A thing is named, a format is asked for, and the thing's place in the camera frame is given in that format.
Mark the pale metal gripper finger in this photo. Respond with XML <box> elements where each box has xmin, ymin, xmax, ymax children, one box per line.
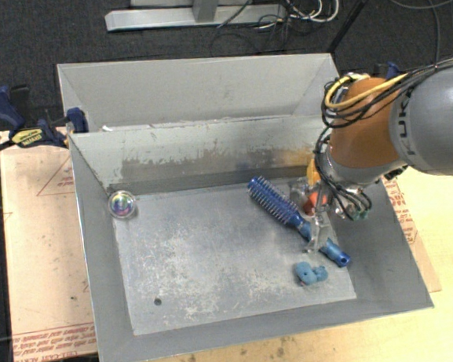
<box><xmin>301</xmin><ymin>206</ymin><xmax>334</xmax><ymax>255</ymax></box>
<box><xmin>288</xmin><ymin>178</ymin><xmax>313</xmax><ymax>210</ymax></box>

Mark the orange-red round thing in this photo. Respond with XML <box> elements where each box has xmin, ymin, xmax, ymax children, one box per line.
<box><xmin>301</xmin><ymin>191</ymin><xmax>322</xmax><ymax>216</ymax></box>

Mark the blue hairbrush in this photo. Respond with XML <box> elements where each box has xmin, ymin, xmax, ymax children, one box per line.
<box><xmin>246</xmin><ymin>167</ymin><xmax>353</xmax><ymax>276</ymax></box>

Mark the small blue foam toy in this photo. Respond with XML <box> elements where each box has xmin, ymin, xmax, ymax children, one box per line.
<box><xmin>293</xmin><ymin>259</ymin><xmax>331</xmax><ymax>287</ymax></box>

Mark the grey metal bin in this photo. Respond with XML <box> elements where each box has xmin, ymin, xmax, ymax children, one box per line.
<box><xmin>57</xmin><ymin>32</ymin><xmax>438</xmax><ymax>362</ymax></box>

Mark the clear iridescent ball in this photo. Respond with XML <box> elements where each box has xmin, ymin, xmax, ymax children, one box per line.
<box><xmin>106</xmin><ymin>188</ymin><xmax>139</xmax><ymax>223</ymax></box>

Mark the brown cardboard board, red print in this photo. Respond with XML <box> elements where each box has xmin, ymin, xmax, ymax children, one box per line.
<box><xmin>0</xmin><ymin>93</ymin><xmax>447</xmax><ymax>362</ymax></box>

